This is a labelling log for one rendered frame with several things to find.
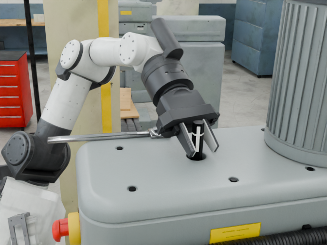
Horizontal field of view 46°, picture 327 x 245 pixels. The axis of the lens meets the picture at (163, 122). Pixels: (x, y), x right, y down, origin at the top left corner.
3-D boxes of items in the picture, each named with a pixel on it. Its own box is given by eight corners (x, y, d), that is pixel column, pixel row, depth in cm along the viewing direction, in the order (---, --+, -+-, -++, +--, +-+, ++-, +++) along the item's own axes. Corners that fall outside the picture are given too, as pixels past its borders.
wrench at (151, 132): (46, 146, 74) (46, 142, 73) (48, 137, 77) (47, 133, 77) (171, 137, 79) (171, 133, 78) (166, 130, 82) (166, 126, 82)
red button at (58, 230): (52, 247, 70) (50, 229, 68) (53, 233, 73) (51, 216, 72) (71, 245, 70) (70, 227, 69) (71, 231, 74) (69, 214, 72)
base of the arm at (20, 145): (-10, 168, 102) (13, 186, 95) (8, 123, 101) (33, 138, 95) (36, 173, 114) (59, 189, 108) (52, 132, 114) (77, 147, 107)
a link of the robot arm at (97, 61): (147, 47, 94) (106, 47, 109) (113, 28, 87) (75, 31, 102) (133, 88, 93) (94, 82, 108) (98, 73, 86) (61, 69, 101)
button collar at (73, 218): (70, 253, 70) (68, 226, 68) (69, 232, 75) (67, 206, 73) (81, 251, 70) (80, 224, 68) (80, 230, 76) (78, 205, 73)
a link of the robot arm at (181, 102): (208, 135, 79) (185, 92, 85) (227, 104, 71) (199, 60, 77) (153, 147, 73) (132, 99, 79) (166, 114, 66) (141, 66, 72)
